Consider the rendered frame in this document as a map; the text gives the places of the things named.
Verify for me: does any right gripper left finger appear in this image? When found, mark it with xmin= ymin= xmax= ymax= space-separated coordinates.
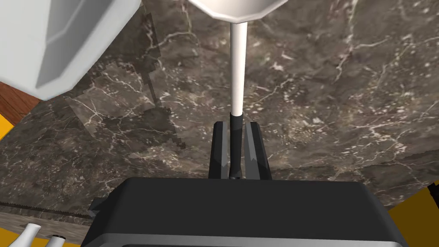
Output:
xmin=208 ymin=120 xmax=230 ymax=180

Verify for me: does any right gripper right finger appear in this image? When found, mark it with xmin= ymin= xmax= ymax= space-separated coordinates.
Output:
xmin=242 ymin=121 xmax=273 ymax=181

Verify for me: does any white ladle with black handle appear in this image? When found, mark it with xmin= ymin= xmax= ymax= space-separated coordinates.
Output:
xmin=187 ymin=0 xmax=289 ymax=181

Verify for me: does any white bottle with black cap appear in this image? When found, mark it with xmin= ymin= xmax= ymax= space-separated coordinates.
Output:
xmin=44 ymin=234 xmax=67 ymax=247

